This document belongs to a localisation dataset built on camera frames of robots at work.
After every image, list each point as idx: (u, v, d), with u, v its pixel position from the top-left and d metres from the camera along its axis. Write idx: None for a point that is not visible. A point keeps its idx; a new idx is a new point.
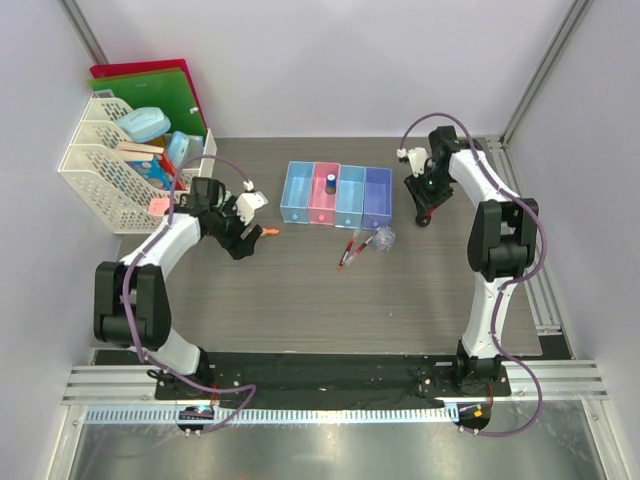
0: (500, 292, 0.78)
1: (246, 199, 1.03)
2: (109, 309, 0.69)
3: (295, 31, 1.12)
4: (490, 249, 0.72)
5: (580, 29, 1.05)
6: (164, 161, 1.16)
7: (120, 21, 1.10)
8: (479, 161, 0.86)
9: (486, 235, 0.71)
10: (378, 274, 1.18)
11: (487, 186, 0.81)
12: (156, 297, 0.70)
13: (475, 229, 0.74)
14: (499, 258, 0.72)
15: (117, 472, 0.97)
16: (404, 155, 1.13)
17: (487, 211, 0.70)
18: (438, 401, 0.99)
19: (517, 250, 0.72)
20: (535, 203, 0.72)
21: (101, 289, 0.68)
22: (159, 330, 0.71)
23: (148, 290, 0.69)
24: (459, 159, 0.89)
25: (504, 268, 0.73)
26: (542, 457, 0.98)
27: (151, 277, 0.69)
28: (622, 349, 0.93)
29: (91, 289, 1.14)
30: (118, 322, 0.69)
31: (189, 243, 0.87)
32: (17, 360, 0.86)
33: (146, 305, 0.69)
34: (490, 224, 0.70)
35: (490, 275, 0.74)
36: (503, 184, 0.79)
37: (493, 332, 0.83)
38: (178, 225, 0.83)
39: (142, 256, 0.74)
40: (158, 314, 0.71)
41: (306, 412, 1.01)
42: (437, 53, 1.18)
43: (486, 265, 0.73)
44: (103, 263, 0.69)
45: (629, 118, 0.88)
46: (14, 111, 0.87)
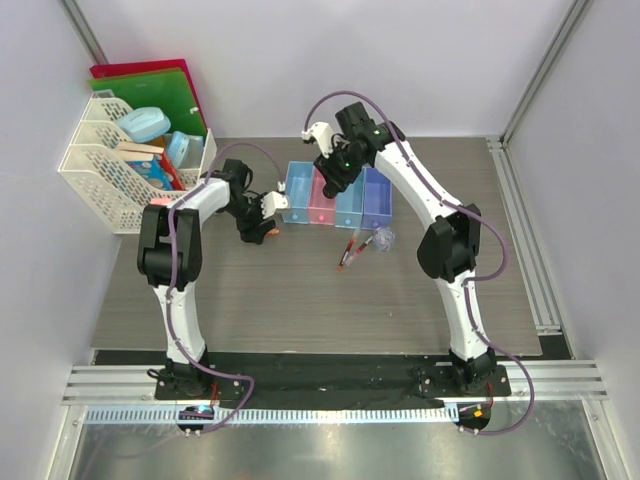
0: (465, 286, 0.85)
1: (274, 197, 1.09)
2: (151, 244, 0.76)
3: (295, 31, 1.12)
4: (446, 259, 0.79)
5: (579, 30, 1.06)
6: (164, 161, 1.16)
7: (121, 20, 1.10)
8: (409, 160, 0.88)
9: (441, 249, 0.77)
10: (378, 274, 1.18)
11: (427, 194, 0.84)
12: (194, 234, 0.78)
13: (428, 244, 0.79)
14: (453, 261, 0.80)
15: (117, 472, 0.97)
16: (310, 135, 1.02)
17: (440, 231, 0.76)
18: (438, 401, 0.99)
19: (467, 251, 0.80)
20: (474, 206, 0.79)
21: (145, 225, 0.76)
22: (193, 265, 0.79)
23: (189, 230, 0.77)
24: (388, 159, 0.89)
25: (459, 266, 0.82)
26: (542, 457, 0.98)
27: (192, 217, 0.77)
28: (622, 349, 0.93)
29: (90, 289, 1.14)
30: (156, 258, 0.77)
31: (219, 204, 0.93)
32: (17, 360, 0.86)
33: (184, 244, 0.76)
34: (443, 241, 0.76)
35: (450, 276, 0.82)
36: (443, 194, 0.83)
37: (476, 328, 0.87)
38: (210, 187, 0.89)
39: (182, 201, 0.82)
40: (194, 250, 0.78)
41: (306, 412, 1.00)
42: (437, 54, 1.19)
43: (445, 269, 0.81)
44: (150, 204, 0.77)
45: (630, 118, 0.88)
46: (14, 110, 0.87)
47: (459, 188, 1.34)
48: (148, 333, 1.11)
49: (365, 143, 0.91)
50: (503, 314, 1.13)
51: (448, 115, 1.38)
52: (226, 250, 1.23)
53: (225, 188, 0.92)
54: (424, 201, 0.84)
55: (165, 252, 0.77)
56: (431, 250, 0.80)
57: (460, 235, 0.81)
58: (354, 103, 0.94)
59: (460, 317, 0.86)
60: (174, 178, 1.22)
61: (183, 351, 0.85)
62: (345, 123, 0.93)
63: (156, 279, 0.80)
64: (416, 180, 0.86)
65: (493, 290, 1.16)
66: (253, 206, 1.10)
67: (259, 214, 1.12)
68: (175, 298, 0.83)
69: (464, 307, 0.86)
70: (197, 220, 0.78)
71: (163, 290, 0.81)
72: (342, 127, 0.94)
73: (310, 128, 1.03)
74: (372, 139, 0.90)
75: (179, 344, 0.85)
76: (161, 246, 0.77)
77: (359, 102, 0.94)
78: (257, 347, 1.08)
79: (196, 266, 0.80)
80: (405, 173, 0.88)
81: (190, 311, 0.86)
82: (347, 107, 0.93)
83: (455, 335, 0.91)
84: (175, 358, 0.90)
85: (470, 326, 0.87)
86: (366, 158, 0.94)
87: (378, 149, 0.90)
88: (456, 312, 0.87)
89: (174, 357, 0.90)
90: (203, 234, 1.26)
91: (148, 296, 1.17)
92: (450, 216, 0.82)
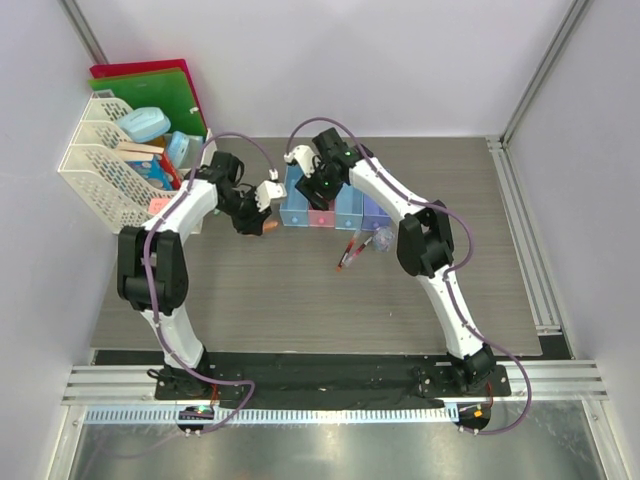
0: (448, 284, 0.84)
1: (267, 187, 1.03)
2: (130, 270, 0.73)
3: (295, 31, 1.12)
4: (421, 254, 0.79)
5: (578, 30, 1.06)
6: (164, 161, 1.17)
7: (121, 21, 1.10)
8: (378, 171, 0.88)
9: (414, 244, 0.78)
10: (378, 274, 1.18)
11: (396, 196, 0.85)
12: (174, 259, 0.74)
13: (402, 241, 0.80)
14: (429, 256, 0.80)
15: (117, 472, 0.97)
16: (291, 158, 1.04)
17: (409, 227, 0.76)
18: (438, 401, 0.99)
19: (441, 246, 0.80)
20: (439, 200, 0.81)
21: (124, 252, 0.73)
22: (177, 290, 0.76)
23: (169, 254, 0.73)
24: (358, 174, 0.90)
25: (436, 262, 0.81)
26: (542, 457, 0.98)
27: (170, 241, 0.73)
28: (622, 350, 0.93)
29: (90, 288, 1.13)
30: (138, 284, 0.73)
31: (206, 208, 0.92)
32: (17, 359, 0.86)
33: (167, 267, 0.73)
34: (413, 236, 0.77)
35: (430, 272, 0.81)
36: (411, 193, 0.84)
37: (467, 322, 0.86)
38: (197, 190, 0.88)
39: (162, 222, 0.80)
40: (176, 275, 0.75)
41: (306, 412, 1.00)
42: (437, 54, 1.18)
43: (422, 265, 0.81)
44: (125, 228, 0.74)
45: (629, 118, 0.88)
46: (15, 110, 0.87)
47: (459, 188, 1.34)
48: (148, 333, 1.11)
49: (338, 164, 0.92)
50: (503, 314, 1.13)
51: (448, 116, 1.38)
52: (226, 250, 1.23)
53: (211, 192, 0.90)
54: (393, 203, 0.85)
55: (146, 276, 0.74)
56: (406, 246, 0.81)
57: (434, 231, 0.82)
58: (329, 129, 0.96)
59: (450, 316, 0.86)
60: (174, 177, 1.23)
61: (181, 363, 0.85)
62: (321, 146, 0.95)
63: (141, 304, 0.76)
64: (386, 187, 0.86)
65: (493, 290, 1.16)
66: (247, 199, 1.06)
67: (254, 208, 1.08)
68: (164, 320, 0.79)
69: (452, 304, 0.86)
70: (177, 244, 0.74)
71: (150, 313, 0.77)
72: (318, 151, 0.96)
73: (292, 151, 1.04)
74: (345, 161, 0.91)
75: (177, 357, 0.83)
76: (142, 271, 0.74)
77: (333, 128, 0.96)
78: (256, 347, 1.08)
79: (181, 289, 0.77)
80: (375, 184, 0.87)
81: (180, 329, 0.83)
82: (323, 133, 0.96)
83: (449, 335, 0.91)
84: (172, 363, 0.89)
85: (464, 323, 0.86)
86: (342, 177, 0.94)
87: (350, 168, 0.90)
88: (446, 310, 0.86)
89: (172, 363, 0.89)
90: (204, 234, 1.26)
91: None
92: (420, 213, 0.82)
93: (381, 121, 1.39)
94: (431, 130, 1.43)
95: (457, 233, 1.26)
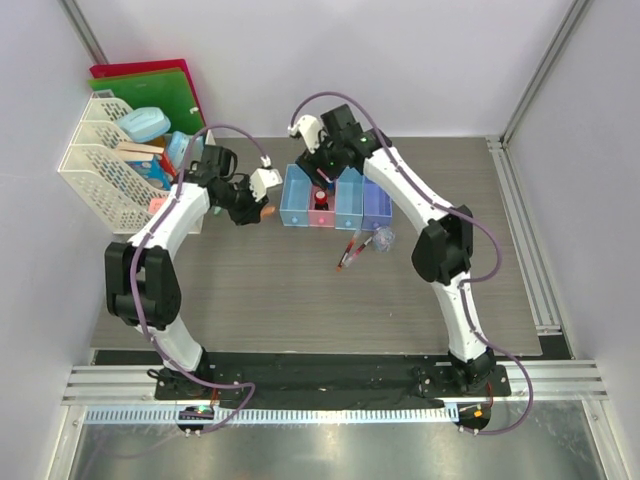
0: (461, 290, 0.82)
1: (261, 176, 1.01)
2: (119, 288, 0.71)
3: (295, 31, 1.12)
4: (441, 262, 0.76)
5: (578, 30, 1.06)
6: (164, 161, 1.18)
7: (122, 21, 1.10)
8: (397, 165, 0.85)
9: (435, 252, 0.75)
10: (378, 274, 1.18)
11: (418, 198, 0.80)
12: (164, 277, 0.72)
13: (422, 247, 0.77)
14: (448, 264, 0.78)
15: (117, 472, 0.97)
16: (295, 131, 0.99)
17: (433, 234, 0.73)
18: (438, 401, 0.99)
19: (462, 253, 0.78)
20: (465, 206, 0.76)
21: (111, 271, 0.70)
22: (168, 305, 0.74)
23: (158, 273, 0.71)
24: (376, 167, 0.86)
25: (455, 269, 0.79)
26: (542, 457, 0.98)
27: (158, 260, 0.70)
28: (622, 350, 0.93)
29: (90, 288, 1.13)
30: (129, 302, 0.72)
31: (197, 215, 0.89)
32: (17, 359, 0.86)
33: (156, 286, 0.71)
34: (436, 244, 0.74)
35: (446, 280, 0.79)
36: (435, 196, 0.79)
37: (474, 329, 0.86)
38: (185, 199, 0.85)
39: (150, 236, 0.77)
40: (166, 292, 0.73)
41: (306, 411, 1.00)
42: (437, 54, 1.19)
43: (440, 272, 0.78)
44: (111, 244, 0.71)
45: (629, 118, 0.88)
46: (15, 110, 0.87)
47: (459, 188, 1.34)
48: None
49: (352, 150, 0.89)
50: (502, 313, 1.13)
51: (449, 115, 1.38)
52: (226, 251, 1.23)
53: (200, 198, 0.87)
54: (415, 205, 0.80)
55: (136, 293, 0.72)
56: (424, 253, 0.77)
57: (454, 237, 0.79)
58: (341, 107, 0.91)
59: (460, 322, 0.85)
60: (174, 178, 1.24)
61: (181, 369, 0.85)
62: (331, 126, 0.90)
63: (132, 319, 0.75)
64: (405, 183, 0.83)
65: (493, 290, 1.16)
66: (241, 191, 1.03)
67: (251, 199, 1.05)
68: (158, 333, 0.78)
69: (462, 311, 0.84)
70: (165, 262, 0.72)
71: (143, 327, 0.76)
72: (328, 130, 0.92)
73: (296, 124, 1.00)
74: (360, 146, 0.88)
75: (175, 364, 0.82)
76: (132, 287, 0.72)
77: (346, 106, 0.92)
78: (256, 347, 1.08)
79: (172, 304, 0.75)
80: (394, 178, 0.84)
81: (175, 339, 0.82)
82: (334, 110, 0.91)
83: (453, 336, 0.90)
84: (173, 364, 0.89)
85: (470, 329, 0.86)
86: (353, 164, 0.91)
87: (366, 157, 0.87)
88: (455, 317, 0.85)
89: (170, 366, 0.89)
90: (204, 234, 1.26)
91: None
92: (443, 218, 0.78)
93: (380, 121, 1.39)
94: (431, 130, 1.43)
95: None
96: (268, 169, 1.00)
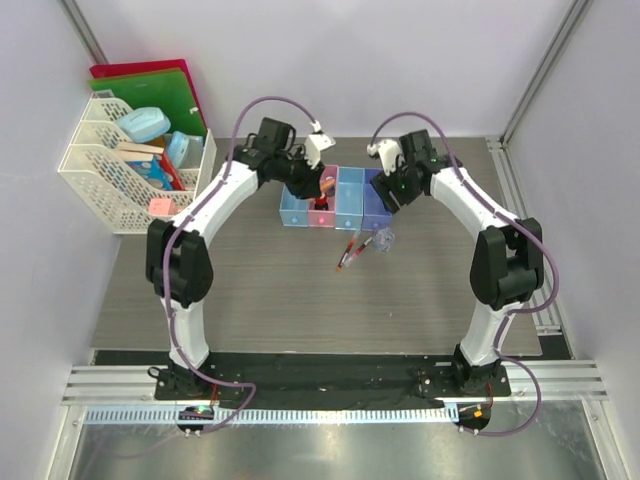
0: (506, 315, 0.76)
1: (314, 138, 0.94)
2: (157, 262, 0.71)
3: (295, 31, 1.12)
4: (498, 279, 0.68)
5: (578, 30, 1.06)
6: (164, 161, 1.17)
7: (121, 21, 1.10)
8: (464, 180, 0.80)
9: (492, 264, 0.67)
10: (377, 274, 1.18)
11: (481, 208, 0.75)
12: (198, 260, 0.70)
13: (479, 259, 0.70)
14: (508, 286, 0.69)
15: (117, 473, 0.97)
16: (374, 151, 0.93)
17: (491, 241, 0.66)
18: (438, 401, 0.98)
19: (525, 275, 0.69)
20: (537, 224, 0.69)
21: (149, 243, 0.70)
22: (196, 287, 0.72)
23: (191, 256, 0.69)
24: (441, 181, 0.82)
25: (516, 294, 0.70)
26: (542, 458, 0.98)
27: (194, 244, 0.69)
28: (622, 350, 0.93)
29: (90, 289, 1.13)
30: (159, 277, 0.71)
31: (244, 196, 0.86)
32: (17, 360, 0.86)
33: (188, 266, 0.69)
34: (494, 254, 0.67)
35: (498, 302, 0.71)
36: (498, 207, 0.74)
37: (495, 345, 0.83)
38: (232, 181, 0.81)
39: (190, 219, 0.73)
40: (197, 275, 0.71)
41: (306, 412, 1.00)
42: (437, 54, 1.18)
43: (497, 294, 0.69)
44: (156, 220, 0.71)
45: (629, 118, 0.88)
46: (15, 111, 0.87)
47: None
48: (148, 333, 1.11)
49: (421, 170, 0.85)
50: None
51: (449, 116, 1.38)
52: (226, 250, 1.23)
53: (249, 180, 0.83)
54: (476, 213, 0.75)
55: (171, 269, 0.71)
56: (481, 266, 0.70)
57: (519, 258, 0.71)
58: (422, 131, 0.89)
59: (486, 337, 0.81)
60: (174, 177, 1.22)
61: (185, 358, 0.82)
62: (407, 148, 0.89)
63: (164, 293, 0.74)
64: (468, 196, 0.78)
65: None
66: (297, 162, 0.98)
67: (305, 169, 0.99)
68: (180, 311, 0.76)
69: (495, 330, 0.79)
70: (201, 247, 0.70)
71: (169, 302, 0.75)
72: (404, 151, 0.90)
73: (378, 143, 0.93)
74: (429, 165, 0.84)
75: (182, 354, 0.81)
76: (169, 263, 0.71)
77: (425, 132, 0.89)
78: (257, 347, 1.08)
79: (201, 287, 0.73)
80: (460, 192, 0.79)
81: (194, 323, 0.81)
82: (413, 133, 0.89)
83: (471, 339, 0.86)
84: (176, 359, 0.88)
85: (491, 347, 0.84)
86: (421, 185, 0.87)
87: (432, 173, 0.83)
88: (484, 331, 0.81)
89: (176, 357, 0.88)
90: None
91: (147, 297, 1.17)
92: (504, 229, 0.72)
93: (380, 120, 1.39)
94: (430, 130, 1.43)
95: (457, 233, 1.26)
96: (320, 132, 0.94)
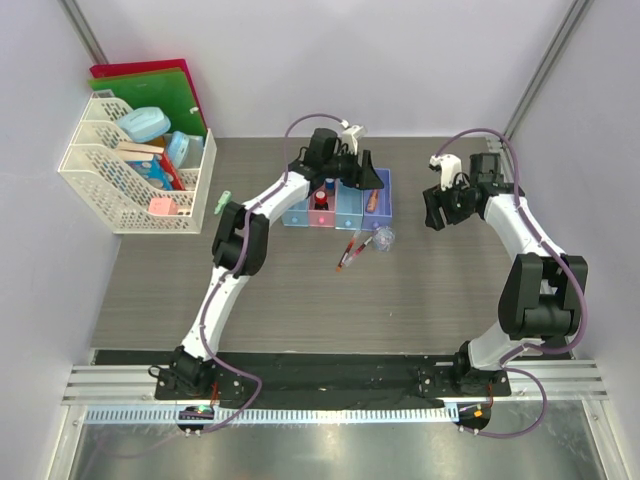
0: (521, 346, 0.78)
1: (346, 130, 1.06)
2: (227, 236, 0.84)
3: (295, 31, 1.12)
4: (526, 309, 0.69)
5: (578, 30, 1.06)
6: (164, 161, 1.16)
7: (122, 21, 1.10)
8: (520, 207, 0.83)
9: (522, 290, 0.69)
10: (377, 275, 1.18)
11: (528, 236, 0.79)
12: (262, 239, 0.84)
13: (512, 284, 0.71)
14: (534, 321, 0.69)
15: (117, 473, 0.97)
16: (436, 164, 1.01)
17: (528, 266, 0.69)
18: (438, 401, 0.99)
19: (559, 315, 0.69)
20: (583, 263, 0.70)
21: (223, 219, 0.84)
22: (253, 263, 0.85)
23: (258, 235, 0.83)
24: (497, 204, 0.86)
25: (540, 333, 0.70)
26: (543, 458, 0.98)
27: (262, 224, 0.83)
28: (622, 351, 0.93)
29: (90, 288, 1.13)
30: (227, 249, 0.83)
31: (297, 200, 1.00)
32: (17, 360, 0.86)
33: (253, 241, 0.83)
34: (527, 281, 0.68)
35: (519, 334, 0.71)
36: (545, 236, 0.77)
37: (502, 362, 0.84)
38: (292, 183, 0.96)
39: (258, 205, 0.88)
40: (256, 254, 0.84)
41: (307, 411, 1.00)
42: (437, 54, 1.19)
43: (520, 327, 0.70)
44: (230, 203, 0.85)
45: (630, 118, 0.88)
46: (15, 111, 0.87)
47: None
48: (147, 333, 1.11)
49: (481, 192, 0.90)
50: None
51: (449, 116, 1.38)
52: None
53: (302, 187, 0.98)
54: (523, 240, 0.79)
55: (238, 244, 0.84)
56: (511, 294, 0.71)
57: (557, 296, 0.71)
58: (492, 155, 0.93)
59: (495, 353, 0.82)
60: (174, 177, 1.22)
61: (203, 337, 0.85)
62: (475, 167, 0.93)
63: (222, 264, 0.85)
64: (521, 224, 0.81)
65: (494, 290, 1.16)
66: (344, 161, 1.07)
67: (352, 165, 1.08)
68: (225, 283, 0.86)
69: (506, 350, 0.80)
70: (264, 231, 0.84)
71: (219, 272, 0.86)
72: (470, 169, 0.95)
73: (441, 156, 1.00)
74: (489, 190, 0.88)
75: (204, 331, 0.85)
76: (235, 239, 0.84)
77: (496, 156, 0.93)
78: (257, 346, 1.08)
79: (256, 265, 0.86)
80: (512, 218, 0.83)
81: (229, 305, 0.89)
82: (485, 154, 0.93)
83: (479, 349, 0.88)
84: (188, 346, 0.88)
85: (498, 361, 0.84)
86: (477, 207, 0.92)
87: (491, 196, 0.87)
88: (495, 347, 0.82)
89: (186, 343, 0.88)
90: (203, 235, 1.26)
91: (147, 296, 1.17)
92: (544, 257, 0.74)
93: (380, 119, 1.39)
94: (429, 129, 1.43)
95: (457, 233, 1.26)
96: (349, 125, 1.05)
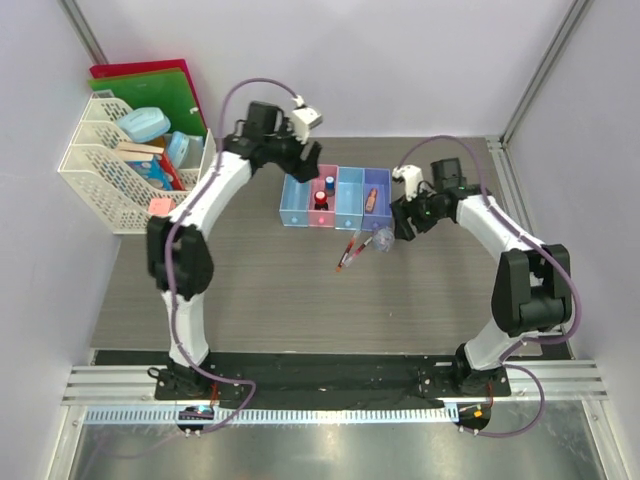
0: (520, 342, 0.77)
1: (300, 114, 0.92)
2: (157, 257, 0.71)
3: (294, 31, 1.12)
4: (521, 304, 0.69)
5: (578, 30, 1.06)
6: (164, 161, 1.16)
7: (122, 21, 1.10)
8: (490, 207, 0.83)
9: (514, 285, 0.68)
10: (377, 275, 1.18)
11: (507, 232, 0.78)
12: (199, 251, 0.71)
13: (503, 284, 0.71)
14: (530, 313, 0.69)
15: (117, 473, 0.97)
16: (399, 175, 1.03)
17: (514, 263, 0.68)
18: (438, 401, 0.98)
19: (553, 305, 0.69)
20: (563, 250, 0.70)
21: (150, 240, 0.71)
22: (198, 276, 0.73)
23: (191, 250, 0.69)
24: (468, 207, 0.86)
25: (538, 325, 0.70)
26: (543, 458, 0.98)
27: (193, 236, 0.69)
28: (622, 350, 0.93)
29: (90, 288, 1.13)
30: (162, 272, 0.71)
31: (239, 185, 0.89)
32: (17, 360, 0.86)
33: (188, 258, 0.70)
34: (516, 277, 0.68)
35: (518, 330, 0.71)
36: (523, 231, 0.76)
37: (500, 361, 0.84)
38: (226, 171, 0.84)
39: (187, 213, 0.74)
40: (198, 265, 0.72)
41: (306, 412, 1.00)
42: (437, 54, 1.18)
43: (518, 323, 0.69)
44: (152, 218, 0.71)
45: (630, 118, 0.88)
46: (15, 111, 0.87)
47: None
48: (147, 333, 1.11)
49: (450, 197, 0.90)
50: None
51: (449, 115, 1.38)
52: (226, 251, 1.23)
53: (242, 169, 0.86)
54: (502, 238, 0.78)
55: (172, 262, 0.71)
56: (504, 292, 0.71)
57: (547, 286, 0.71)
58: (454, 161, 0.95)
59: (493, 353, 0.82)
60: (174, 178, 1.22)
61: (185, 355, 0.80)
62: (437, 173, 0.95)
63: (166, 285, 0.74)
64: (496, 223, 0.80)
65: None
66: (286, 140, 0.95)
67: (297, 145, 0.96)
68: (181, 305, 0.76)
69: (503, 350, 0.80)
70: (200, 240, 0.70)
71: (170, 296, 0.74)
72: (434, 176, 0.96)
73: (401, 168, 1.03)
74: (457, 193, 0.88)
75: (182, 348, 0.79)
76: None
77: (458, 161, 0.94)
78: (257, 346, 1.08)
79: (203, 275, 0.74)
80: (486, 218, 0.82)
81: (194, 315, 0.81)
82: (445, 161, 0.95)
83: (476, 349, 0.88)
84: (177, 358, 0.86)
85: (498, 361, 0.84)
86: (449, 212, 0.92)
87: (459, 200, 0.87)
88: (493, 347, 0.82)
89: (175, 356, 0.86)
90: None
91: (148, 296, 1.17)
92: (529, 253, 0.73)
93: (380, 119, 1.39)
94: (429, 129, 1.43)
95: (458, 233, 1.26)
96: (303, 106, 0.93)
